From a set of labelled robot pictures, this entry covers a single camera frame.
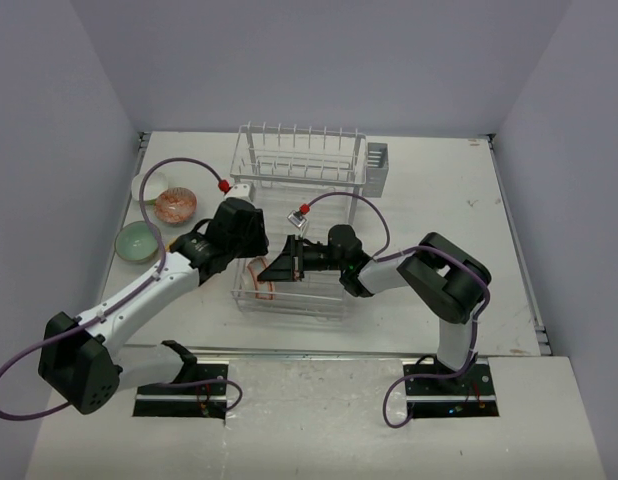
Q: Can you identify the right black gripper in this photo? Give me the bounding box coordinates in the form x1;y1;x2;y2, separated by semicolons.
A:
261;234;348;282

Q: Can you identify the orange white upturned bowl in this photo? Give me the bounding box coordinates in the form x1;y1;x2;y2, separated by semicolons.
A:
242;257;275;301

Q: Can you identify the yellow plastic bowl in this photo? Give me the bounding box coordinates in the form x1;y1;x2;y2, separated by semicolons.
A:
166;238;185;252

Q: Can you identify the blue zigzag patterned bowl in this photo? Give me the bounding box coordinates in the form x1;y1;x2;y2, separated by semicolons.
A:
154;187;197;225

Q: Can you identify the mint green bowl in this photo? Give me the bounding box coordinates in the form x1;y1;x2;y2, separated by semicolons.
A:
114;221;158;263

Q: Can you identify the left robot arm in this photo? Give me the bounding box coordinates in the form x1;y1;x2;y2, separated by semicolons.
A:
38;198;268;415

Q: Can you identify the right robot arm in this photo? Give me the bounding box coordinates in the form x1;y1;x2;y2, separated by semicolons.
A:
258;224;491;393

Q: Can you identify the grey cutlery holder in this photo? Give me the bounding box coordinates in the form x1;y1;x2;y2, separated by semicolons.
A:
363;142;389;198

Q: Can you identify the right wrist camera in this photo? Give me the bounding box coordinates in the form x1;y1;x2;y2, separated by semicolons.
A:
287;210;309;237

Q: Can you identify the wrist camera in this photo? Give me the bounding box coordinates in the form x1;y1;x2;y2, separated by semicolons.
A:
287;210;309;237
225;183;253;202

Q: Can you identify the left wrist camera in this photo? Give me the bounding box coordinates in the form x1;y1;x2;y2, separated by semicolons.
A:
225;183;253;202

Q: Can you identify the white wire dish rack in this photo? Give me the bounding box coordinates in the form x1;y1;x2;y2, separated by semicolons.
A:
230;123;368;319

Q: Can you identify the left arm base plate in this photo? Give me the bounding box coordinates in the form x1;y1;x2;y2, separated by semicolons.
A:
133;383;227;420

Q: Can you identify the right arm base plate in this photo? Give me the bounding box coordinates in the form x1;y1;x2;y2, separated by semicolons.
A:
405;363;499;419

